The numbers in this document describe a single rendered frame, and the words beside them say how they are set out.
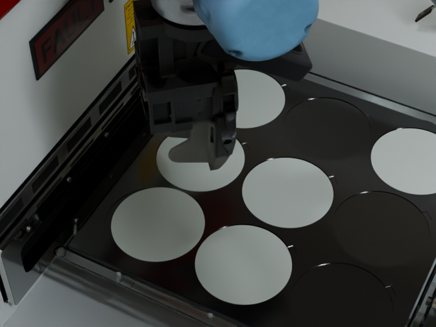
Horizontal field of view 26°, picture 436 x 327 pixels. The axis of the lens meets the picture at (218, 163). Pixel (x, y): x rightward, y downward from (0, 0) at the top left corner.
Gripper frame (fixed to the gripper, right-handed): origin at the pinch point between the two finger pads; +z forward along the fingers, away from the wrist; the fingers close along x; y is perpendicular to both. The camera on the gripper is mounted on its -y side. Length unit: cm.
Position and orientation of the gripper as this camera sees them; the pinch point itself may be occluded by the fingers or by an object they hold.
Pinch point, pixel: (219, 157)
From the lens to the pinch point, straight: 94.6
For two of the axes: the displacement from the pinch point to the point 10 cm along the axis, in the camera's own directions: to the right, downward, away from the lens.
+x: 2.3, 7.3, -6.5
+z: 0.0, 6.6, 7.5
